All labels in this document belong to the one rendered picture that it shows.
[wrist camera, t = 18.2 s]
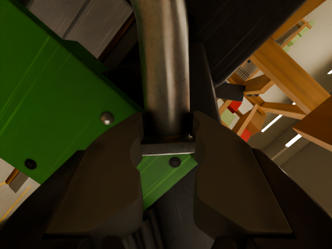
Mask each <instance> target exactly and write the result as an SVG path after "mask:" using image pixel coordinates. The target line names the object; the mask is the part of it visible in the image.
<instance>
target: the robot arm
mask: <svg viewBox="0 0 332 249"><path fill-rule="evenodd" d="M190 136H192V137H193V138H194V140H195V141H196V142H195V154H194V159H195V161H196V162H197V163H198V165H199V166H200V167H199V168H198V169H197V171H196V177H195V188H194V199H193V205H194V223H195V225H196V226H197V227H198V228H199V229H200V230H201V231H203V232H204V233H205V234H207V235H208V236H209V237H211V238H212V239H214V240H215V241H214V243H213V245H212V247H211V249H332V218H331V217H330V216H329V215H328V214H327V212H326V211H325V210H324V209H323V208H322V207H321V206H320V205H319V204H318V203H317V202H316V201H315V200H314V199H313V198H312V197H311V196H310V195H309V194H308V193H307V192H306V191H305V190H304V189H303V188H302V187H300V186H299V185H298V184H297V183H296V182H295V181H294V180H293V179H292V178H291V177H290V176H289V175H288V174H286V173H285V172H284V171H283V170H282V169H281V168H280V167H279V166H278V165H277V164H276V163H275V162H274V161H272V160H271V159H270V158H269V157H268V156H267V155H266V154H265V153H264V152H263V151H262V150H261V149H260V148H252V147H250V146H249V145H248V144H247V143H246V142H245V141H244V140H243V139H242V138H241V137H240V136H238V135H237V134H236V133H235V132H234V131H232V130H231V129H229V128H228V127H226V126H224V125H223V124H221V123H219V122H217V121H216V120H214V119H212V118H211V117H209V116H207V115H206V114H204V113H202V112H200V111H194V112H190ZM144 137H147V131H146V115H145V113H141V112H136V113H134V114H132V115H131V116H129V117H128V118H126V119H124V120H123V121H121V122H119V123H118V124H116V125H114V126H113V127H111V128H110V129H108V130H107V131H105V132H104V133H102V134H101V135H100V136H98V137H97V138H96V139H95V140H94V141H93V142H92V143H91V144H90V145H89V146H88V147H87V148H86V149H85V150H77V151H76V152H75V153H74V154H73V155H71V156H70V158H69V159H68V160H67V161H66V162H65V163H64V164H62V165H61V166H60V167H59V168H58V169H57V170H56V171H55V172H54V173H53V174H52V175H51V176H50V177H49V178H48V179H47V180H46V181H45V182H44V183H43V184H42V185H40V186H39V187H38V188H37V189H36V190H35V191H34V192H33V193H32V194H31V195H30V196H29V197H28V198H27V199H26V200H25V201H24V202H23V203H22V204H21V205H20V206H19V207H18V208H17V209H16V211H15V212H14V213H13V214H12V215H11V216H10V217H9V219H8V220H7V221H6V222H5V224H4V225H3V226H2V227H1V228H0V249H125V247H124V245H123V243H122V241H123V240H124V239H125V238H127V237H128V236H130V235H131V234H132V233H134V232H135V231H136V230H138V229H139V228H140V226H141V224H142V222H143V196H142V187H141V178H140V172H139V170H138V169H137V166H138V165H139V163H140V162H141V161H142V152H141V141H142V140H143V139H144Z"/></svg>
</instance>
